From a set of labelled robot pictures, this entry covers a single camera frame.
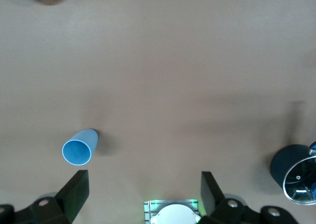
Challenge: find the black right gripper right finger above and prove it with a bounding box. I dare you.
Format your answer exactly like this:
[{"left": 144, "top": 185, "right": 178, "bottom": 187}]
[{"left": 197, "top": 171, "right": 301, "bottom": 224}]

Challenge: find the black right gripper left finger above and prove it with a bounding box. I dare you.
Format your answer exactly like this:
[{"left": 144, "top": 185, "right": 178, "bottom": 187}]
[{"left": 0, "top": 170, "right": 89, "bottom": 224}]

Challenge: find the blue plastic cup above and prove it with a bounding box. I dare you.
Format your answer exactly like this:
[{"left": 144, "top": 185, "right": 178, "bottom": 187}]
[{"left": 62, "top": 128, "right": 99, "bottom": 166}]

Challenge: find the aluminium mounting plate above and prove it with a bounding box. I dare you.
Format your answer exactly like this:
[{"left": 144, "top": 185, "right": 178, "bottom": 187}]
[{"left": 144, "top": 198, "right": 200, "bottom": 224}]

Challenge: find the dark steel-lined mug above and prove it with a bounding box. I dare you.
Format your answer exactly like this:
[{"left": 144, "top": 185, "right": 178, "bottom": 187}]
[{"left": 270, "top": 144, "right": 316, "bottom": 206}]

